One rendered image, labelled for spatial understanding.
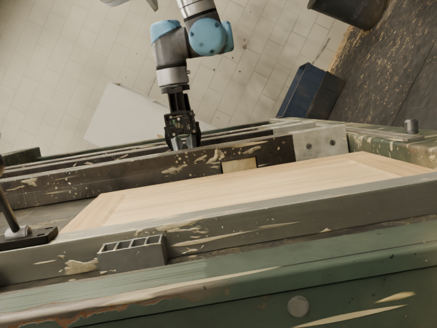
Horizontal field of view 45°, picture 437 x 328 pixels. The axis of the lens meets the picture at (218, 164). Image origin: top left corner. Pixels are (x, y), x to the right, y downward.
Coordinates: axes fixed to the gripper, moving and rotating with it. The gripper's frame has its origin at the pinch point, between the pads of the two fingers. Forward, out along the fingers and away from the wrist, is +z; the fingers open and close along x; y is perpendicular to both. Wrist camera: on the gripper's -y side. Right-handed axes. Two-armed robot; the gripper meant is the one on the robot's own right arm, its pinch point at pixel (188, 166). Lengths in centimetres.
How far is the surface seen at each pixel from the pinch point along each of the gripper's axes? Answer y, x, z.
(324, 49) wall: -487, 165, -51
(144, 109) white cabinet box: -352, -42, -15
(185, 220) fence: 71, 1, -3
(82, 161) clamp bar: -18.3, -29.9, -3.9
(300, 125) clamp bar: -18.4, 33.1, -4.0
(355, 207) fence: 71, 21, -1
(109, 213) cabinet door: 45.7, -12.5, 0.0
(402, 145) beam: 42, 38, -3
